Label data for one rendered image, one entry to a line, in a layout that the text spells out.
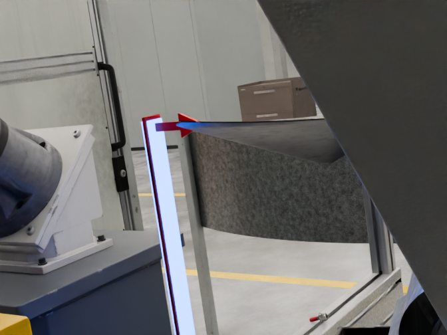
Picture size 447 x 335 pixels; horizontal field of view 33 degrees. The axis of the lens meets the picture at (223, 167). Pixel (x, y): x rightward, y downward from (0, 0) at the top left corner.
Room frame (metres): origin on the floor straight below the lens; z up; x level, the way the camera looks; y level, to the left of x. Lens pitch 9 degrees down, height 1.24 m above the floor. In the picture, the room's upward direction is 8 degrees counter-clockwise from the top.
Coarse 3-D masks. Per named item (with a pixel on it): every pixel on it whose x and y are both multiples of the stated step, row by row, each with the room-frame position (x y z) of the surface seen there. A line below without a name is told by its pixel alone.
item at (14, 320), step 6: (0, 318) 0.54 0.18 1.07; (6, 318) 0.54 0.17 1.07; (12, 318) 0.54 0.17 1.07; (18, 318) 0.53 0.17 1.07; (24, 318) 0.54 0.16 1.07; (0, 324) 0.53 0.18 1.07; (6, 324) 0.52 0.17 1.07; (12, 324) 0.53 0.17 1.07; (18, 324) 0.53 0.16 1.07; (24, 324) 0.53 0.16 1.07; (30, 324) 0.54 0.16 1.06; (0, 330) 0.52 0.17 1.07; (6, 330) 0.52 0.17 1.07; (12, 330) 0.52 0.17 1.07; (18, 330) 0.53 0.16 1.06; (24, 330) 0.53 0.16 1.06; (30, 330) 0.54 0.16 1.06
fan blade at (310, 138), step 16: (192, 128) 0.61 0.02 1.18; (208, 128) 0.61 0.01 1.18; (224, 128) 0.60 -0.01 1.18; (240, 128) 0.61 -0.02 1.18; (256, 128) 0.61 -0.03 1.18; (272, 128) 0.62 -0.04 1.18; (288, 128) 0.63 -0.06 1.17; (304, 128) 0.64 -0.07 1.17; (320, 128) 0.65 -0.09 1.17; (256, 144) 0.70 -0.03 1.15; (272, 144) 0.70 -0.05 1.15; (288, 144) 0.70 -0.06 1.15; (304, 144) 0.71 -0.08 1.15; (320, 144) 0.71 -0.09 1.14; (336, 144) 0.71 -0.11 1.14; (320, 160) 0.75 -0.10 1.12
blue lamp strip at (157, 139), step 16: (160, 144) 0.74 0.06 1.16; (160, 160) 0.73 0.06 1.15; (160, 176) 0.73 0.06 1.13; (160, 192) 0.73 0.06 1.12; (160, 208) 0.73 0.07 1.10; (176, 224) 0.74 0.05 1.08; (176, 240) 0.74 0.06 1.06; (176, 256) 0.73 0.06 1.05; (176, 272) 0.73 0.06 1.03; (176, 288) 0.73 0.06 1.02; (176, 304) 0.73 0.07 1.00; (192, 320) 0.74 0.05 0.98
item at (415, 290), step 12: (408, 288) 0.39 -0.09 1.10; (420, 288) 0.36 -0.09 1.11; (408, 300) 0.38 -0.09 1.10; (420, 300) 0.44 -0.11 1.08; (408, 312) 0.42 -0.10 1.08; (420, 312) 0.45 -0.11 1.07; (432, 312) 0.45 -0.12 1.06; (408, 324) 0.42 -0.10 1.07; (420, 324) 0.44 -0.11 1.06; (432, 324) 0.46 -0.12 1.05
